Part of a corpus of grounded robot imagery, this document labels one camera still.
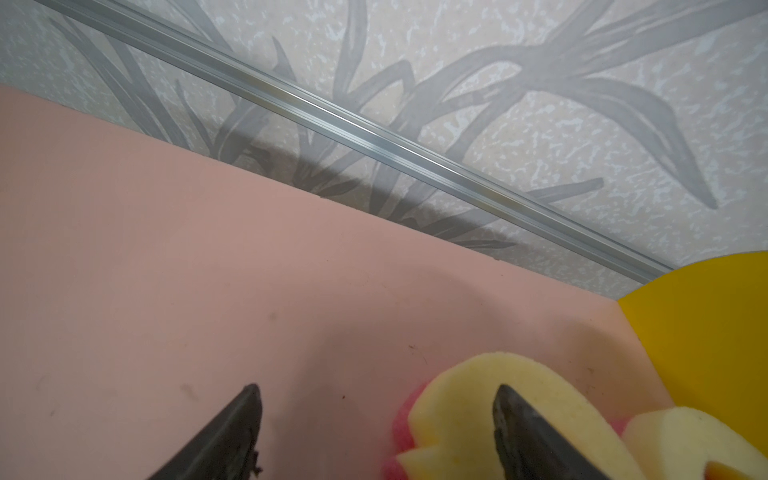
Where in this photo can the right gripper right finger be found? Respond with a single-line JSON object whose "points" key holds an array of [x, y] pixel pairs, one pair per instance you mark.
{"points": [[529, 447]]}

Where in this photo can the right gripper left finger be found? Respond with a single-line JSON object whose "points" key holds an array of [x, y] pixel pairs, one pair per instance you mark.
{"points": [[225, 448]]}

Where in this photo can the yellow smiley sponge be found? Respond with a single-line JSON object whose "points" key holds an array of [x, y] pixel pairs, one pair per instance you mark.
{"points": [[685, 443], [445, 431]]}

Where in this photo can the yellow pink blue shelf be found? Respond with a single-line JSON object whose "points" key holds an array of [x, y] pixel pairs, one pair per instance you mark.
{"points": [[144, 286]]}

